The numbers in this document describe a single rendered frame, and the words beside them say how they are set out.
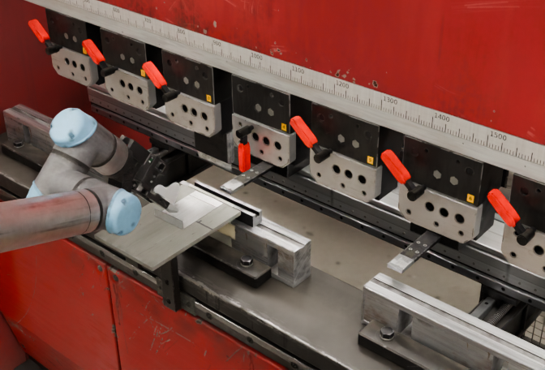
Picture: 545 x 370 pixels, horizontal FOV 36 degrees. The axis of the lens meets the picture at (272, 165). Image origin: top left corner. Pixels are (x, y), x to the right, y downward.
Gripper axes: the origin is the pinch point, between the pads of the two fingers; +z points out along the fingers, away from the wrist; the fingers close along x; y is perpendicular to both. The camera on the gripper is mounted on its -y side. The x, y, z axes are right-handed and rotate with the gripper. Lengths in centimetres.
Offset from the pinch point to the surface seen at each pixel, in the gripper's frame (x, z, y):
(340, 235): 49, 169, 38
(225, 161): -4.6, 5.3, 15.3
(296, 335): -35.1, 14.1, -9.4
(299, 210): 74, 172, 41
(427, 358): -60, 17, -1
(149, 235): -0.6, 0.7, -6.6
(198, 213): -2.9, 8.4, 2.9
